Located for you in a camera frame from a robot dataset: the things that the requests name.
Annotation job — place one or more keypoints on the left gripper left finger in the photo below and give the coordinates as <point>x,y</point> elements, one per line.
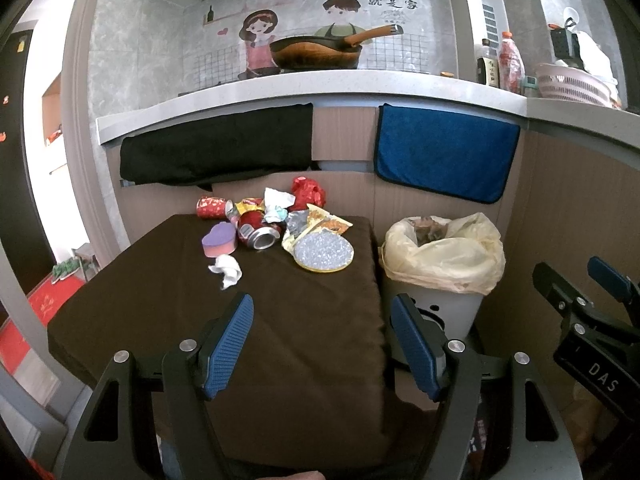
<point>223,344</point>

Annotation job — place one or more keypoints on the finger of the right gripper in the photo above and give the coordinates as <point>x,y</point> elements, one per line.
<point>623,289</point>
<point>562,296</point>

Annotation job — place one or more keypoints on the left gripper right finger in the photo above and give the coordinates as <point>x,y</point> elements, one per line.
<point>421,341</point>

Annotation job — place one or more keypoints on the white tissue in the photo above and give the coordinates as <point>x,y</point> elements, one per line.
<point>229,269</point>

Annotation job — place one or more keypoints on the purple pink heart sponge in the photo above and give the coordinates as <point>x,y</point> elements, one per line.
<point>219,241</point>

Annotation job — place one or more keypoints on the red soda can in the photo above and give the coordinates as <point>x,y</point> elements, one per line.
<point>255,232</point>

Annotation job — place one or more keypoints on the red paper cup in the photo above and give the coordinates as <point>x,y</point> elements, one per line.
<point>213,208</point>

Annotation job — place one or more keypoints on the round silver scouring pad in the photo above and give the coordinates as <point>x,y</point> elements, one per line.
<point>323,252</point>

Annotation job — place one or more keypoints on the noodle snack wrapper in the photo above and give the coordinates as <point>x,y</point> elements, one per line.
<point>300,223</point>

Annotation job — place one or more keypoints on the white paper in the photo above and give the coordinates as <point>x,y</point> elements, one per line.
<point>276,205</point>

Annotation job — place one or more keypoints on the red plastic bag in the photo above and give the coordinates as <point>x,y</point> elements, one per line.
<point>307,191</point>

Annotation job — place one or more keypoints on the yellow chips bag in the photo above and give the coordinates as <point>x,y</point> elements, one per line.
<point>249,204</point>

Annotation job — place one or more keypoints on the white trash bin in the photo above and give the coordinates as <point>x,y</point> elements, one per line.
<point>454,313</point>

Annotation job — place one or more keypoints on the blue hanging towel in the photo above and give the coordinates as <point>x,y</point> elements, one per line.
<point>448,153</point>

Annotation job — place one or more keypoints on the red floor mat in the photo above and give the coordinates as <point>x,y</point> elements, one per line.
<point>44,302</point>

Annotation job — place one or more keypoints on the black hanging cloth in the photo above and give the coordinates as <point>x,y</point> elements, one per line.
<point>221,149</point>

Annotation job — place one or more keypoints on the pink dish basket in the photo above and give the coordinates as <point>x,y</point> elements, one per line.
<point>570,84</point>

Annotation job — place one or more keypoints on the red-capped plastic bottle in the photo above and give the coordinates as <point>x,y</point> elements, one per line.
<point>511,65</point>

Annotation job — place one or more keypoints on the dark sauce bottle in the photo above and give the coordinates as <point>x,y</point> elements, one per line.
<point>487,65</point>

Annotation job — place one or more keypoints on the black wok with handle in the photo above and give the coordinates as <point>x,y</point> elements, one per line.
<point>301,53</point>

